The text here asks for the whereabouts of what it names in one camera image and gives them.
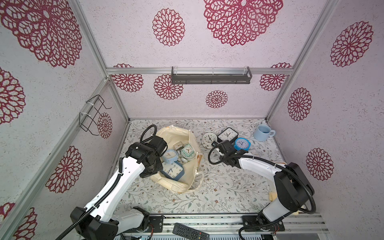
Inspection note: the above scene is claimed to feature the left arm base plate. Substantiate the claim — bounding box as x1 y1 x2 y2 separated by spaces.
132 216 165 233

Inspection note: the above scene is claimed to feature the beige canvas tote bag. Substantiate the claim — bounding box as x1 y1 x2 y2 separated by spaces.
150 126 204 194

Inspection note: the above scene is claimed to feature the large blue square alarm clock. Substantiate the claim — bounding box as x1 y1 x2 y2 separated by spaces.
160 162 185 181

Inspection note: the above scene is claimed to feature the black remote control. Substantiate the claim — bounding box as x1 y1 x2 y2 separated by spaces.
173 223 210 240

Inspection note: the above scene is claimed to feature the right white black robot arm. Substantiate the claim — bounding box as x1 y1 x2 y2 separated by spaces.
208 140 317 240

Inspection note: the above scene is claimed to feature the black wire wall rack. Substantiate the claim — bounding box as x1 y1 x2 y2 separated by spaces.
78 95 113 139

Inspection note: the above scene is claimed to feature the light blue mug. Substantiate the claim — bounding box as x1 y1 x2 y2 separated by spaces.
254 124 276 142

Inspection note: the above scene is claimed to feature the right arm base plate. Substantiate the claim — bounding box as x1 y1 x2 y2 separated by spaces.
242 215 286 232

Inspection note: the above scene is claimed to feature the black square alarm clock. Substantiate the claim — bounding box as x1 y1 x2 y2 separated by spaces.
217 127 239 144

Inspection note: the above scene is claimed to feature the clear small travel clock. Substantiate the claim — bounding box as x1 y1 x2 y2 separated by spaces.
174 141 184 151

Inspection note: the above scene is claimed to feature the blue twin bell alarm clock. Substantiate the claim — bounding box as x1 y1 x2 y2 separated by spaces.
234 138 251 151

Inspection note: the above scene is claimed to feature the white round alarm clock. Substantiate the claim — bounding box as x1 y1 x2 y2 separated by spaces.
202 133 217 149

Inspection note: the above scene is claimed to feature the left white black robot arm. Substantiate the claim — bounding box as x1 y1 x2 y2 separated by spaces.
57 125 168 240

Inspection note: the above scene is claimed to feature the yellow cloth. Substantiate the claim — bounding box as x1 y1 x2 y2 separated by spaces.
269 192 278 202

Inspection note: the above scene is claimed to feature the mint green square alarm clock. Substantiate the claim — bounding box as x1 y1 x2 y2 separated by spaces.
181 143 196 161

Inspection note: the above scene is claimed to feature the light blue square alarm clock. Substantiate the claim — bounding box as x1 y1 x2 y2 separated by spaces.
162 149 179 164

